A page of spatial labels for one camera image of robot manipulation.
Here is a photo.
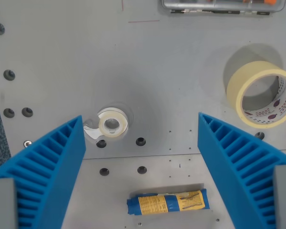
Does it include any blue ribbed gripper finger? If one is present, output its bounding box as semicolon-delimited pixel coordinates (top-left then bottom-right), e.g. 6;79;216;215
197;112;286;229
0;115;87;229

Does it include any small white tape roll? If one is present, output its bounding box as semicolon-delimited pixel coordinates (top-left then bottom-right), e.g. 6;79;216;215
82;107;130;142

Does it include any blue bag roll yellow label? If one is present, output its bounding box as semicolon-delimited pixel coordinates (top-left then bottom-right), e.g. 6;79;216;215
126;188;210;216

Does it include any clear plastic storage box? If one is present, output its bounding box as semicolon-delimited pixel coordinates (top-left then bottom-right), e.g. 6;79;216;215
161;0;286;16

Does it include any large cream masking tape roll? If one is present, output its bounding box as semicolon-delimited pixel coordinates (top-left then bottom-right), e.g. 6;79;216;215
226;61;286;129

